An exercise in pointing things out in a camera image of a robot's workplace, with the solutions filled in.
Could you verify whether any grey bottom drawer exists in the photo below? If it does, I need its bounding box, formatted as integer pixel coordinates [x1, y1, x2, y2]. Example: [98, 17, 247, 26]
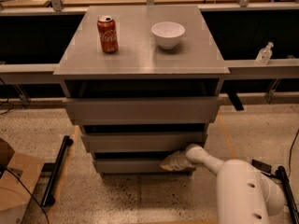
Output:
[93, 158, 197, 175]

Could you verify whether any grey drawer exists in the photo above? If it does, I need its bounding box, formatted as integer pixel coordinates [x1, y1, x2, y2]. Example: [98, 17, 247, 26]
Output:
[64, 97, 221, 125]
[93, 158, 197, 175]
[81, 132, 207, 153]

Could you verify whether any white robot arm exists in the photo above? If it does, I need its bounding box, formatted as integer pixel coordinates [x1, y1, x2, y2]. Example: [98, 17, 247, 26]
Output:
[160, 144, 285, 224]

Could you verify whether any grey drawer cabinet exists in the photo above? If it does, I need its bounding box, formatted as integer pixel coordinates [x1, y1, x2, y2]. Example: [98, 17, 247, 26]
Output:
[54, 6, 229, 175]

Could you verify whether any grey middle drawer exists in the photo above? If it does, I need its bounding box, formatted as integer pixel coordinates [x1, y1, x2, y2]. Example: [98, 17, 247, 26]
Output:
[81, 132, 207, 153]

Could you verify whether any grey top drawer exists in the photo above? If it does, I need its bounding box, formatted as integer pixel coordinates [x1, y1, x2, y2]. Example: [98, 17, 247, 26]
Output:
[64, 97, 221, 125]

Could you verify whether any small black floor device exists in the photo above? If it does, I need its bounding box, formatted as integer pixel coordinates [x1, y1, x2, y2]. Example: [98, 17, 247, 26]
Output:
[251, 160, 272, 176]

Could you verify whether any black floor stand right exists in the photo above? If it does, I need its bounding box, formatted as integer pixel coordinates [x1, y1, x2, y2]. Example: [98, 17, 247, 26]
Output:
[276, 166, 299, 224]

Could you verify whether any black metal floor bar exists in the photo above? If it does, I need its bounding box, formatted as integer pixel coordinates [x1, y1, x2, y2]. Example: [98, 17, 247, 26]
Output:
[41, 135, 73, 207]

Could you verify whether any white ceramic bowl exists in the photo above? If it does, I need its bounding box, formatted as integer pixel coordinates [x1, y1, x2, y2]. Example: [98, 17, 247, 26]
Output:
[151, 21, 185, 49]

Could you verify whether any clear sanitizer bottle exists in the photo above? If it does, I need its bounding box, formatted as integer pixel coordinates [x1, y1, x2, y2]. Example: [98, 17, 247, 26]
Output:
[255, 42, 274, 65]

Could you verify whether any red cola can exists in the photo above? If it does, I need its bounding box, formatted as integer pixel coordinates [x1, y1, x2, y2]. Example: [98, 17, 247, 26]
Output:
[97, 15, 119, 53]

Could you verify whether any brown cardboard box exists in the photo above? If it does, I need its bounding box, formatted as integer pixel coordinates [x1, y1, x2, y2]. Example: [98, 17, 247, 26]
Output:
[0, 139, 44, 224]

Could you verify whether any grey metal rail frame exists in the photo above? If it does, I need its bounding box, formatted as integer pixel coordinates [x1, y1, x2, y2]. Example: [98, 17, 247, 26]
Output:
[1, 3, 299, 81]

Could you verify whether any black cable on box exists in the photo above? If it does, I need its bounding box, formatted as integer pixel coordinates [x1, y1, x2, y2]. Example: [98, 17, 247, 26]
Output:
[0, 165, 50, 224]

